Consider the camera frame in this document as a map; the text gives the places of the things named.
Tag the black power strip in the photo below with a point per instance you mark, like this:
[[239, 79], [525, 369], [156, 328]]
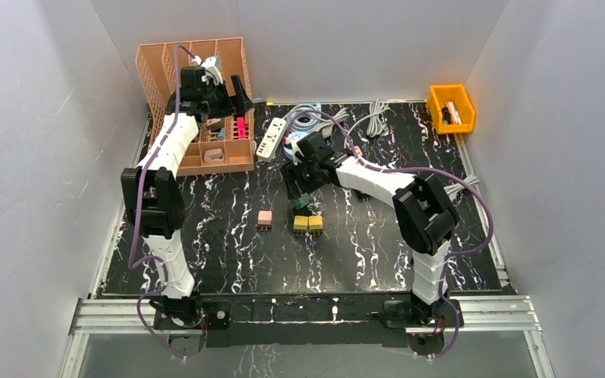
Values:
[[362, 196]]

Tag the white power strip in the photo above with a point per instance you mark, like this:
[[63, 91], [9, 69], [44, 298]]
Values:
[[271, 140]]

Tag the yellow plug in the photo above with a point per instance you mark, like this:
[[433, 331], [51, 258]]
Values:
[[315, 224], [300, 224]]

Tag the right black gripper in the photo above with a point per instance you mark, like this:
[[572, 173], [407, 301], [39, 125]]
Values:
[[293, 170]]

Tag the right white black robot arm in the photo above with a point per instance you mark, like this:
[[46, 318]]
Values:
[[424, 213]]

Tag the pink plug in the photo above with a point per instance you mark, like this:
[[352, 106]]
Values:
[[265, 219]]

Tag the aluminium base frame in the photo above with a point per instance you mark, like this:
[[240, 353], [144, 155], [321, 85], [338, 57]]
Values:
[[221, 314]]

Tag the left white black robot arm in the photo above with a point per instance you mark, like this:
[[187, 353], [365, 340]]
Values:
[[153, 200]]

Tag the round blue power socket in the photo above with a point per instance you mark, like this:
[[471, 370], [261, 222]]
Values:
[[291, 149]]

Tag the orange storage bin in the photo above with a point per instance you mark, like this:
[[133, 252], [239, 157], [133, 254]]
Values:
[[451, 109]]

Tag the green plug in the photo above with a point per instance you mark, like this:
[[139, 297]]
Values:
[[301, 202]]

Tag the pink file organizer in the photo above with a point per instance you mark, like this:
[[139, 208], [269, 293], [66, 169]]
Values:
[[222, 146]]

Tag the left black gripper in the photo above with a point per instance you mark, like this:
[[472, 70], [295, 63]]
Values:
[[236, 96]]

